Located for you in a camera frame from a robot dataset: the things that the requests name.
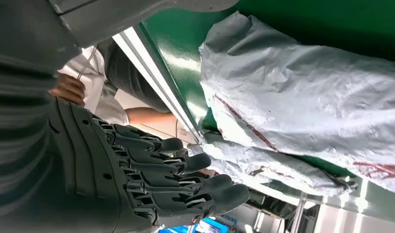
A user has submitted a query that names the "green conveyor belt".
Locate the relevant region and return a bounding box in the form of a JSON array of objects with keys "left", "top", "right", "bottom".
[{"left": 140, "top": 0, "right": 395, "bottom": 181}]

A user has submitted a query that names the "blue box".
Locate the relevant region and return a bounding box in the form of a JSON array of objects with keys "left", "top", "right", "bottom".
[{"left": 159, "top": 218, "right": 230, "bottom": 233}]

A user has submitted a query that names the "person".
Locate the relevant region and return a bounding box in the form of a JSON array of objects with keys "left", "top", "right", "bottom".
[{"left": 49, "top": 38, "right": 178, "bottom": 127}]

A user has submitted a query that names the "aluminium conveyor frame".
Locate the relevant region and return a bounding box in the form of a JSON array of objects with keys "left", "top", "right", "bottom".
[{"left": 112, "top": 27, "right": 395, "bottom": 233}]

